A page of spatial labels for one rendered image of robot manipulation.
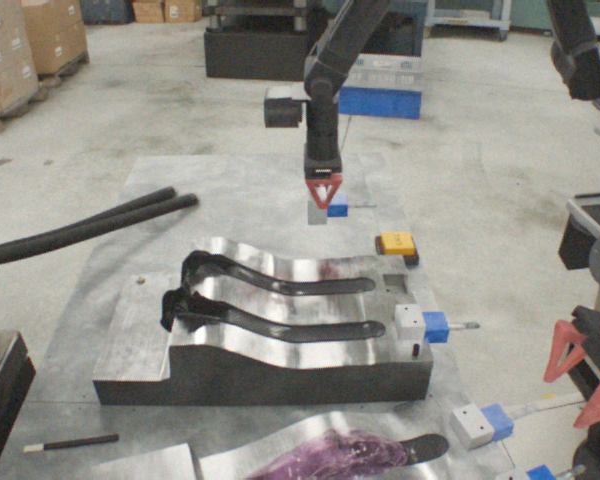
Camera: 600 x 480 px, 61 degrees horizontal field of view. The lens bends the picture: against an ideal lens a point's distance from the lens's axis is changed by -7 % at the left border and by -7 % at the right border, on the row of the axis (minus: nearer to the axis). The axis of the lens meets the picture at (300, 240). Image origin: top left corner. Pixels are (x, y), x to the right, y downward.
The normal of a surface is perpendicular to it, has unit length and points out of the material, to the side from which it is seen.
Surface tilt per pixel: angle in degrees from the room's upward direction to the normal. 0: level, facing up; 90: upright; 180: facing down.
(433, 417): 0
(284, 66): 90
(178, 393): 90
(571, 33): 97
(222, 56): 90
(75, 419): 0
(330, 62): 103
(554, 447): 0
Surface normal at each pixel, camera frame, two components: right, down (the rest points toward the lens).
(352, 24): -0.09, 0.73
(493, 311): 0.00, -0.83
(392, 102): -0.15, 0.57
